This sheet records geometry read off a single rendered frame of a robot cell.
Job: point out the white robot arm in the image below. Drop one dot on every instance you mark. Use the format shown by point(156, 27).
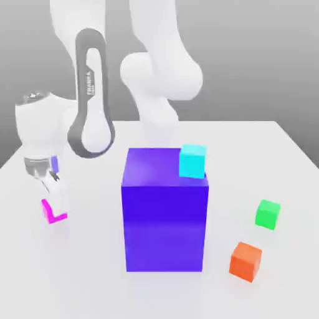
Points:
point(162, 74)

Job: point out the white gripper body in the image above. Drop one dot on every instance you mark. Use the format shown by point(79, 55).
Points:
point(56, 197)

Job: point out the small green cube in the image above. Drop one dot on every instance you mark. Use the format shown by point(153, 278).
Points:
point(267, 215)

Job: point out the small magenta cube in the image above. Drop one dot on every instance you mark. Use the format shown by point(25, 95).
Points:
point(53, 218)

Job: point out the small orange cube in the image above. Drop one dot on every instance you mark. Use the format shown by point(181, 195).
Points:
point(245, 263)

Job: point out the small cyan cube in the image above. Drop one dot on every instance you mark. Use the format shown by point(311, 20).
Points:
point(192, 162)

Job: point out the large purple box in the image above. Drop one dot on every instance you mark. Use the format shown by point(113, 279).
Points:
point(164, 224)

